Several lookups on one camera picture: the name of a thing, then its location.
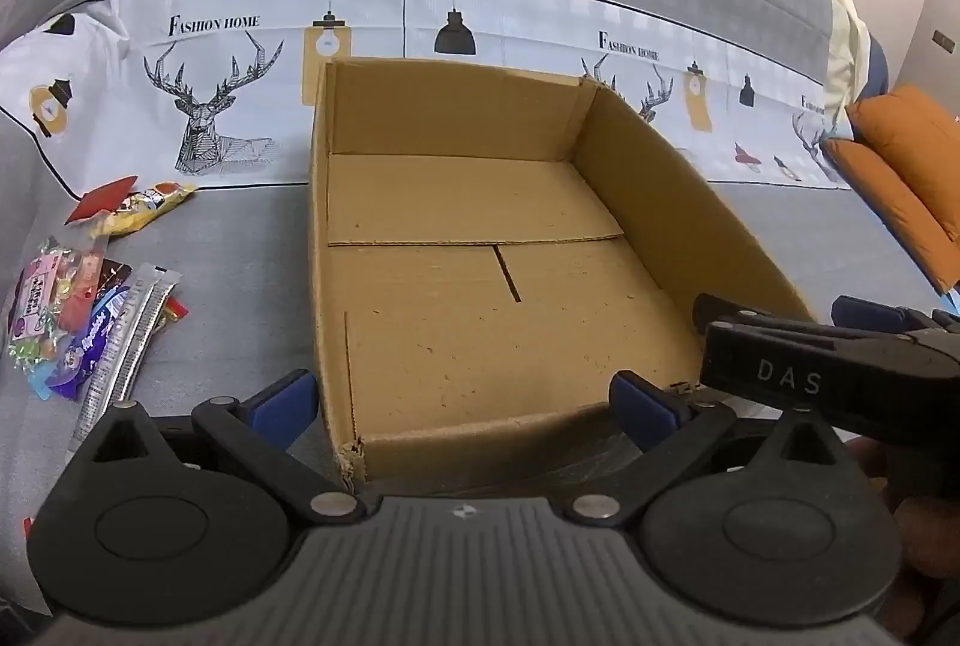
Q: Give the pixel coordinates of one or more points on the wall switch plate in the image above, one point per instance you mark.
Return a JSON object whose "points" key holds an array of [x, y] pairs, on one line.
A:
{"points": [[943, 40]]}

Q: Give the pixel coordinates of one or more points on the cardboard box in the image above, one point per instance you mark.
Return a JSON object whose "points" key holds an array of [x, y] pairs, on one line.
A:
{"points": [[465, 316]]}

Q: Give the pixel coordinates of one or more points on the red white cookie packet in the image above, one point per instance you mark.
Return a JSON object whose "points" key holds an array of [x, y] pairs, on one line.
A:
{"points": [[112, 361]]}

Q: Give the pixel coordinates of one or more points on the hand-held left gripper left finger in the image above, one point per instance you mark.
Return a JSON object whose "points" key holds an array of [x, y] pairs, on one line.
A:
{"points": [[289, 402]]}

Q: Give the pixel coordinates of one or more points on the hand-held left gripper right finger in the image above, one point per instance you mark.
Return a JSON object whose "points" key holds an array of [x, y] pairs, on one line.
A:
{"points": [[641, 406]]}

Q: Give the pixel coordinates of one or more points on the orange pillow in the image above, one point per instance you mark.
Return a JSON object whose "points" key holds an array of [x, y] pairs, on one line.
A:
{"points": [[915, 128], [885, 196]]}

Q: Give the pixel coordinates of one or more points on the purple snack packet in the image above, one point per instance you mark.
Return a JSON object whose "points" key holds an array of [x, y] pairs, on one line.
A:
{"points": [[90, 346]]}

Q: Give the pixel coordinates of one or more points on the person's right hand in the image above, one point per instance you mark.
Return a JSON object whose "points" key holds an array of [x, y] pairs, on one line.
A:
{"points": [[930, 526]]}

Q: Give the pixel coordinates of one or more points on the pink candy bag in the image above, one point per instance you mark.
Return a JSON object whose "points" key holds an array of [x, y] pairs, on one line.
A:
{"points": [[34, 301]]}

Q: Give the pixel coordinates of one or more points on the cream cloth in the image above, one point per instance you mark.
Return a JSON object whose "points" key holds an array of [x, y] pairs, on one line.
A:
{"points": [[844, 45]]}

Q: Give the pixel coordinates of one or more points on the light blue packet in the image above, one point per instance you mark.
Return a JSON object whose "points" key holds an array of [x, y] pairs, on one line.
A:
{"points": [[41, 385]]}

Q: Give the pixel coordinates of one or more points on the yellow cartoon snack packet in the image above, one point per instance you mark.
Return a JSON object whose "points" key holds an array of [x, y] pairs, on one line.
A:
{"points": [[139, 214]]}

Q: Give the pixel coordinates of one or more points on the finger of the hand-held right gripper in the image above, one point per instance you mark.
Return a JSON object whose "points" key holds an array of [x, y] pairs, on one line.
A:
{"points": [[739, 314], [877, 313]]}

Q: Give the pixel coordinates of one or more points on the dark blue packet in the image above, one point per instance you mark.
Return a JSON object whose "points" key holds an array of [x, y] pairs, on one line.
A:
{"points": [[154, 308]]}

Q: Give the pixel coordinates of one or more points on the dark blue pillow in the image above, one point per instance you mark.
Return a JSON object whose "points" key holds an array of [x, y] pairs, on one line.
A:
{"points": [[877, 64]]}

